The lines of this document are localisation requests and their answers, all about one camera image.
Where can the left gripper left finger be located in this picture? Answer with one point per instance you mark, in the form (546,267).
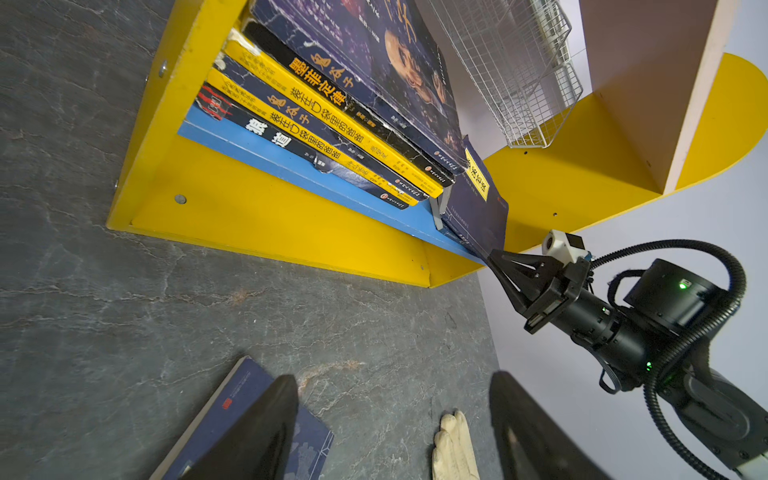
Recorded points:
(258,445)

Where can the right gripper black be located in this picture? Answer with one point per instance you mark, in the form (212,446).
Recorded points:
(549,292)

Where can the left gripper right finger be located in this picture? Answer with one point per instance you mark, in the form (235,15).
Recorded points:
(530,444)

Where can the blue thread-bound book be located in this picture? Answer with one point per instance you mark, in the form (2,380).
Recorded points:
(476,210)
(438,207)
(241,388)

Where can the black book gold lettering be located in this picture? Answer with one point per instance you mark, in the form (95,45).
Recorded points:
(348,102)

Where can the purple portrait book front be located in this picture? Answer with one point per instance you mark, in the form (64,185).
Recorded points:
(382,54)

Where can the purple portrait book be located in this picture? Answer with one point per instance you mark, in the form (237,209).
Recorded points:
(382,54)
(318,129)

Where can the black wolf cover book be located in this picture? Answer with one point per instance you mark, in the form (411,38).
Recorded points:
(220,107)

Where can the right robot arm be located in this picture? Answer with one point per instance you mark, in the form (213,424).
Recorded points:
(653,331)

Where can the beige leather work glove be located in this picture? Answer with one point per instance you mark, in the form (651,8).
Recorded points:
(453,456)

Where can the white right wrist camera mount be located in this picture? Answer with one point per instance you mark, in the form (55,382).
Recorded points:
(565,247)

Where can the white wire rack behind shelf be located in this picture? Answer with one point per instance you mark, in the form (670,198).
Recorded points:
(511,69)

